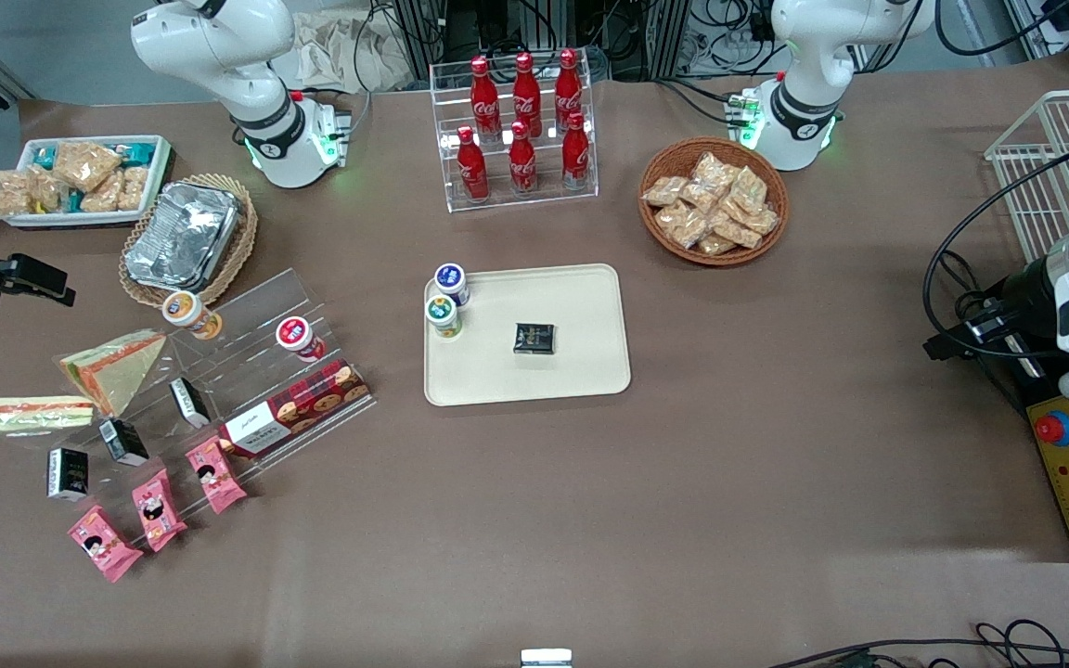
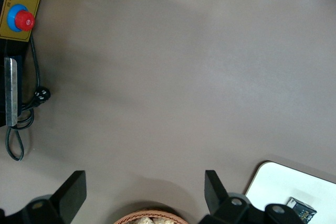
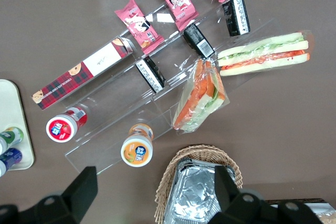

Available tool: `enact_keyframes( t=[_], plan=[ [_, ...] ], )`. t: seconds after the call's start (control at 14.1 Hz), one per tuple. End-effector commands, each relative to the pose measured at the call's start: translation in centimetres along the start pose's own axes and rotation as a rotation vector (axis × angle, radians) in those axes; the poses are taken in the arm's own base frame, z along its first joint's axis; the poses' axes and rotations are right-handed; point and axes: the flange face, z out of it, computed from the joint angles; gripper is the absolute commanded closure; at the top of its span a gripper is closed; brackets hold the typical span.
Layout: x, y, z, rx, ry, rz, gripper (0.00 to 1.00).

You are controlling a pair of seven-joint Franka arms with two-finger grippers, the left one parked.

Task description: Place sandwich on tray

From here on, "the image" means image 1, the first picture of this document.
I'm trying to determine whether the green-lid small cup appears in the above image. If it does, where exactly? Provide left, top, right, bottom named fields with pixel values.
left=424, top=295, right=462, bottom=340

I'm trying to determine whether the red-lid small cup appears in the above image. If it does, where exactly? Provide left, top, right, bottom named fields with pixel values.
left=276, top=316, right=327, bottom=362

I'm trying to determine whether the white wire basket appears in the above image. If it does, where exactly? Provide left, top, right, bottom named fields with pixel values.
left=984, top=89, right=1069, bottom=265

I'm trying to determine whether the beige plastic serving tray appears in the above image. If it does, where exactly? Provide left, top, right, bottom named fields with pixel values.
left=423, top=263, right=632, bottom=407

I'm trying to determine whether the oval light wicker basket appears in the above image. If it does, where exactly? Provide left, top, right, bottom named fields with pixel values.
left=119, top=173, right=259, bottom=309

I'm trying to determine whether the crumpled clear plastic bag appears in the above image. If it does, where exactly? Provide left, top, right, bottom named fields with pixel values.
left=273, top=9, right=417, bottom=94

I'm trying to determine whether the aluminium foil container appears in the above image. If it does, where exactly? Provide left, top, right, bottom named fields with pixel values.
left=124, top=182, right=240, bottom=290

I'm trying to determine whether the small black snack packet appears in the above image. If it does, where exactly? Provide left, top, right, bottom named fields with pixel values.
left=512, top=322, right=558, bottom=355

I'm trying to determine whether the black floor cable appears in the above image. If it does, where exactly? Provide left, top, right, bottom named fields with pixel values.
left=766, top=620, right=1069, bottom=668

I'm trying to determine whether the clear acrylic stepped stand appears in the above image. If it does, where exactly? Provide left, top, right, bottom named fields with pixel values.
left=1, top=269, right=378, bottom=507

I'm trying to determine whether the red cola bottle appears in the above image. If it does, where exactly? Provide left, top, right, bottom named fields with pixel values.
left=554, top=48, right=585, bottom=131
left=512, top=52, right=543, bottom=138
left=457, top=126, right=490, bottom=202
left=508, top=121, right=538, bottom=197
left=470, top=56, right=502, bottom=142
left=560, top=111, right=592, bottom=192

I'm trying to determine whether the triangular sandwich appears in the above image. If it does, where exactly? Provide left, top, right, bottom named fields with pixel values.
left=0, top=396, right=96, bottom=436
left=59, top=329, right=168, bottom=418

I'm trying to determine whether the pink snack packet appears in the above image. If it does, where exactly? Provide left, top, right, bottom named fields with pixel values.
left=68, top=506, right=144, bottom=584
left=132, top=469, right=188, bottom=553
left=186, top=436, right=248, bottom=515

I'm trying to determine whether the aluminium frame with cables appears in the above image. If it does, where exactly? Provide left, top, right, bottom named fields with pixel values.
left=369, top=0, right=781, bottom=84

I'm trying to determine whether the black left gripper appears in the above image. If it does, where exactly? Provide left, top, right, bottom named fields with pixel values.
left=923, top=257, right=1061, bottom=362

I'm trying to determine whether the orange-lid small cup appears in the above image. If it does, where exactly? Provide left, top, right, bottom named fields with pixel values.
left=161, top=290, right=223, bottom=340

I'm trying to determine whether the brown paper table cover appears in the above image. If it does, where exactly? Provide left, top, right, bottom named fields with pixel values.
left=0, top=51, right=1069, bottom=668

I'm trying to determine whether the puffed rice snack bag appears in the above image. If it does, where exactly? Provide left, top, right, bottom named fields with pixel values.
left=117, top=165, right=150, bottom=212
left=29, top=167, right=68, bottom=212
left=0, top=170, right=34, bottom=219
left=52, top=141, right=123, bottom=192
left=80, top=176, right=123, bottom=214

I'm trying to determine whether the white rectangular plastic bin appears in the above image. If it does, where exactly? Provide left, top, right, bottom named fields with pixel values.
left=0, top=135, right=174, bottom=229

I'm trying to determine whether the red plaid cookie box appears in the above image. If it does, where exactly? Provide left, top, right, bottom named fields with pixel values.
left=219, top=360, right=371, bottom=457

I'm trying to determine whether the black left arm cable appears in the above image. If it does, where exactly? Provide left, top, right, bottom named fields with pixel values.
left=922, top=148, right=1069, bottom=363

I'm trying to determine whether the small black carton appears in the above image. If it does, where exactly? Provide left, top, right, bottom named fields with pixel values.
left=47, top=448, right=90, bottom=503
left=170, top=377, right=211, bottom=430
left=99, top=418, right=150, bottom=467

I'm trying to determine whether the round brown wicker basket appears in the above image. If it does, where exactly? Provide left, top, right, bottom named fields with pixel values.
left=638, top=137, right=790, bottom=268

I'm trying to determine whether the clear acrylic bottle rack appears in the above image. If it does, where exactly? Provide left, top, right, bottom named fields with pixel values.
left=430, top=51, right=599, bottom=214

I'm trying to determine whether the blue-lid small cup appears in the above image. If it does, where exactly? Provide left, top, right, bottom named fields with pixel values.
left=433, top=263, right=471, bottom=308

